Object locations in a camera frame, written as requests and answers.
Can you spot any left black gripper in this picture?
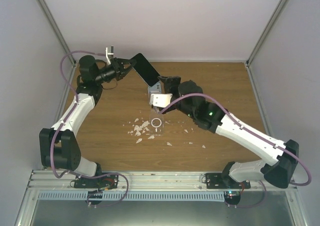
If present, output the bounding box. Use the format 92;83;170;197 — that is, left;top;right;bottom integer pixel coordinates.
94;57;136;84

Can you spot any light blue phone case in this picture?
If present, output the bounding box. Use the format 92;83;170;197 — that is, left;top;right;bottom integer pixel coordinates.
147;81;162;96

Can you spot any clear magsafe phone case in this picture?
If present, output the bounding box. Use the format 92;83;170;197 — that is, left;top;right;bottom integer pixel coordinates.
149;112;165;136

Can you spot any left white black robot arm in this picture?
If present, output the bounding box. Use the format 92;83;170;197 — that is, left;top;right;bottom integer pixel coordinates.
39;55;137;188

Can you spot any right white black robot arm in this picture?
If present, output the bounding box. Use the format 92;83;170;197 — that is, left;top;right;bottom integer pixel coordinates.
152;76;299;189

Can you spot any white debris pile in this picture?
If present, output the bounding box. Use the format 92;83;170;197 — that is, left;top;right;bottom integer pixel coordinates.
122;117;157;144

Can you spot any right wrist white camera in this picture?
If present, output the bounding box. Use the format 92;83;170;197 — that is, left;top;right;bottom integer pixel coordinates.
149;93;173;108

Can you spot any wrist white camera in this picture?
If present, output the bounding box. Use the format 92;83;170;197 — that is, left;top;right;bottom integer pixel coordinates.
149;93;173;108
105;45;114;65

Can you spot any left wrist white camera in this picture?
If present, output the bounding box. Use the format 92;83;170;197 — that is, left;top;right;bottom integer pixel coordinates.
105;45;114;65

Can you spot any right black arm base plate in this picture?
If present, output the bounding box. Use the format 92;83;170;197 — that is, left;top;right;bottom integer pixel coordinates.
200;172;251;190

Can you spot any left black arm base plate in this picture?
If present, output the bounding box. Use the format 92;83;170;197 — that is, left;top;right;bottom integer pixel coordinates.
69;175;119;190

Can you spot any left aluminium corner post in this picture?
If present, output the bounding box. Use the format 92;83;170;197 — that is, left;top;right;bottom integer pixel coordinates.
36;0;71;54

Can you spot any aluminium corner post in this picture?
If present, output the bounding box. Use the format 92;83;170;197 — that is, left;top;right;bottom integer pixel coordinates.
245;0;289;68
36;0;71;54

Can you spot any grey slotted cable duct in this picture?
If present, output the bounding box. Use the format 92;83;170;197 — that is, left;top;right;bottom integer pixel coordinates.
38;190;225;202

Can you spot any aluminium front rail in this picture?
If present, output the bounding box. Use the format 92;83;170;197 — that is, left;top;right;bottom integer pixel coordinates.
27;170;298;191

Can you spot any right aluminium corner post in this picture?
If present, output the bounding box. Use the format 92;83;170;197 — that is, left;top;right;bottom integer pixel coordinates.
245;0;289;68

